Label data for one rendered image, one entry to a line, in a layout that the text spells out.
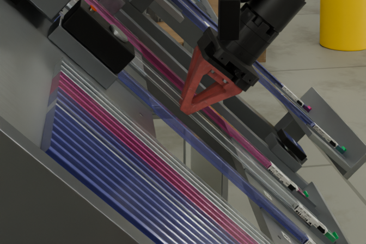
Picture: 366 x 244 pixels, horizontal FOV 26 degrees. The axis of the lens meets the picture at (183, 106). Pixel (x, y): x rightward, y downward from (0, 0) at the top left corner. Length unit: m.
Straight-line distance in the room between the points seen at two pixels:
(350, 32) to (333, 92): 0.75
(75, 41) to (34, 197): 0.31
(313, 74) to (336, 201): 1.47
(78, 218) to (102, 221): 0.02
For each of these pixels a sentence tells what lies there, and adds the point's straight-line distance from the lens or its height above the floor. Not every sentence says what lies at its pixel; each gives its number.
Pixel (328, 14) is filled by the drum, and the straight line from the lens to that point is 4.67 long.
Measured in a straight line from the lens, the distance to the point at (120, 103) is 0.81.
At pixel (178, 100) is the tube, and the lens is 1.00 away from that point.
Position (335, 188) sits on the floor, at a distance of 2.98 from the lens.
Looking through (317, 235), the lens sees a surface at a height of 0.75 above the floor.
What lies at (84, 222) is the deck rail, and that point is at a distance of 0.52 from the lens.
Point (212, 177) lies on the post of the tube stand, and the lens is 1.50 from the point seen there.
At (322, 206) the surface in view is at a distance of 1.24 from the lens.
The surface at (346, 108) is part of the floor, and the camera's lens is 3.79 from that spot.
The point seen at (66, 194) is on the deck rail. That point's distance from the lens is 0.51.
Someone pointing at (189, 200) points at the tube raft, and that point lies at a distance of 0.69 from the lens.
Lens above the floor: 1.30
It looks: 20 degrees down
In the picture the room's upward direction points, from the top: straight up
